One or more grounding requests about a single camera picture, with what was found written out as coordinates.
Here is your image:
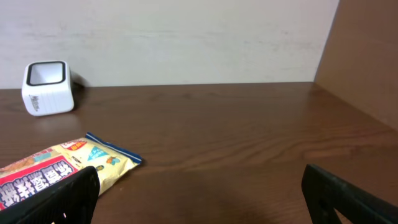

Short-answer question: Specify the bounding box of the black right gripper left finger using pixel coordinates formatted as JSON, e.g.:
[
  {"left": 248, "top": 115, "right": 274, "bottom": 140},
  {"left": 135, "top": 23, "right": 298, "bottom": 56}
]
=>
[{"left": 1, "top": 166, "right": 100, "bottom": 224}]

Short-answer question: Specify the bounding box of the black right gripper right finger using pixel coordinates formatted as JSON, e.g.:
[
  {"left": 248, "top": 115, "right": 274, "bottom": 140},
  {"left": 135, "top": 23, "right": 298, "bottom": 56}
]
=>
[{"left": 301, "top": 164, "right": 397, "bottom": 224}]

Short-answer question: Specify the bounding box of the yellow snack bag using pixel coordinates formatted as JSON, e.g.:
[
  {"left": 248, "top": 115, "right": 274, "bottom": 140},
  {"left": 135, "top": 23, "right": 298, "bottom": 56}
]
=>
[{"left": 1, "top": 133, "right": 142, "bottom": 210}]

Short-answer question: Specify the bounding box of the white barcode scanner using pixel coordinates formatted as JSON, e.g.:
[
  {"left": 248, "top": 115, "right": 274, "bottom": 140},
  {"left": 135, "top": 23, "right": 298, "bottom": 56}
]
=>
[{"left": 21, "top": 60, "right": 75, "bottom": 116}]

